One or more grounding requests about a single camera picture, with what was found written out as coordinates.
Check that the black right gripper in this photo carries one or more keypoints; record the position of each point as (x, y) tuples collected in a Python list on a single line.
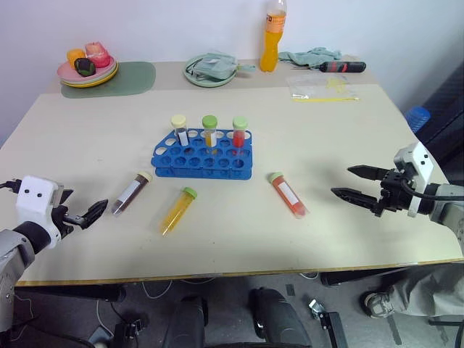
[(395, 192)]

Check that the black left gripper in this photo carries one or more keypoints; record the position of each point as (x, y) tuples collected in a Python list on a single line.
[(61, 219)]

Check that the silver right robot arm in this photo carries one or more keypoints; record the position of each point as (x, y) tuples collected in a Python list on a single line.
[(449, 204)]

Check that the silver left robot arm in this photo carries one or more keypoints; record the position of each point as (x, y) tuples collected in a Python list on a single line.
[(14, 253)]

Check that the brown tube with yellow cap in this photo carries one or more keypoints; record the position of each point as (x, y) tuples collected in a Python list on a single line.
[(127, 197)]

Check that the orange tube with green cap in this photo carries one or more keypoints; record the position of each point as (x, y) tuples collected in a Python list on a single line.
[(290, 197)]

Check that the yellow tube, green cap, unlabelled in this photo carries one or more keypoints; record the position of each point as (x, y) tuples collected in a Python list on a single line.
[(177, 212)]

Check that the blue test tube rack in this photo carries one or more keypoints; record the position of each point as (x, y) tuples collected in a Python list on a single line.
[(203, 173)]

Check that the clear tube with yellow cap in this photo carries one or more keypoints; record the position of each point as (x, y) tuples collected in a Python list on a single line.
[(178, 122)]

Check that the red tube with green cap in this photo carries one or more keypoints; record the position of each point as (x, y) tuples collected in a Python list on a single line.
[(239, 123)]

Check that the yellow tube, green cap, labelled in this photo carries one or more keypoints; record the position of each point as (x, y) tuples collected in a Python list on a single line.
[(209, 122)]

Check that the blue bottle cap object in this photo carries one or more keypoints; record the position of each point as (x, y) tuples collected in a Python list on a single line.
[(417, 117)]

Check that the black table crossbar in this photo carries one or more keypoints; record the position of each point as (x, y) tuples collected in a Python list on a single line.
[(362, 277), (72, 291)]

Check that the clear plastic zip bag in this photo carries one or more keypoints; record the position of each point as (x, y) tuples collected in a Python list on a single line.
[(315, 92)]

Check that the black chair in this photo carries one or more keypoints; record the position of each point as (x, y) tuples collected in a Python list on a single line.
[(447, 108)]

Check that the grey sneaker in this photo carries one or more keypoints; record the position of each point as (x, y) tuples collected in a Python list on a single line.
[(377, 304)]

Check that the black and red screwdriver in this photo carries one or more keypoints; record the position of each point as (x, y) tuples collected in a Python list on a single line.
[(344, 67)]

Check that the pale green stacked plate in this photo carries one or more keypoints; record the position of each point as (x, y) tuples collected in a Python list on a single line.
[(68, 82)]

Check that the yellow plate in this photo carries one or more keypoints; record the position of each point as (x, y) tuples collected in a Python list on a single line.
[(103, 82)]

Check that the grey trouser leg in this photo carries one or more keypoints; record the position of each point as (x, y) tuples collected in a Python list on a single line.
[(427, 293)]

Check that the pink plate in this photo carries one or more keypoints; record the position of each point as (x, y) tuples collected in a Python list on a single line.
[(65, 72)]

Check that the green placemat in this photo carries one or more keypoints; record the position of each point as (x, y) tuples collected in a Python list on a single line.
[(134, 79)]

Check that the dark toy ball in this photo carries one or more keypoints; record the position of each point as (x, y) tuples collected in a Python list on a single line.
[(84, 67)]

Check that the green cloth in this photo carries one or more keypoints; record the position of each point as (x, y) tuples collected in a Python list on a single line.
[(311, 56)]

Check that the orange toy fruit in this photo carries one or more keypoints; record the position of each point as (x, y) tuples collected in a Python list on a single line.
[(74, 55)]

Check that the pink toy cake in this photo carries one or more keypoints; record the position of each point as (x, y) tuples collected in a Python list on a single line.
[(98, 54)]

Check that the dark rounded shape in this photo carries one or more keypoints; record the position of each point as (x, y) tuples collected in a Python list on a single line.
[(279, 319), (186, 322)]

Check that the orange drink bottle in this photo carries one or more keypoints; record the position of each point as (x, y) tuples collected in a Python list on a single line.
[(270, 50)]

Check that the mint green plate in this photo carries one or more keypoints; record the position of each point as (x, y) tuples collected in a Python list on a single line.
[(203, 82)]

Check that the mint green pouch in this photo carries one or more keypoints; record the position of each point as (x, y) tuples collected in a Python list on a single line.
[(214, 67)]

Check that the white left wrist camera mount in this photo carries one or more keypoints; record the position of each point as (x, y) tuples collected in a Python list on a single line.
[(34, 199)]

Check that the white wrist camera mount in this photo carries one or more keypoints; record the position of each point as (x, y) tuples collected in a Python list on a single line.
[(34, 199), (417, 159)]

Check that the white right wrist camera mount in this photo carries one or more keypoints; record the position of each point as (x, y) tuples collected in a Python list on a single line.
[(417, 159)]

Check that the black frame with caster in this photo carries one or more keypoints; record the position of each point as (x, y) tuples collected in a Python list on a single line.
[(331, 328)]

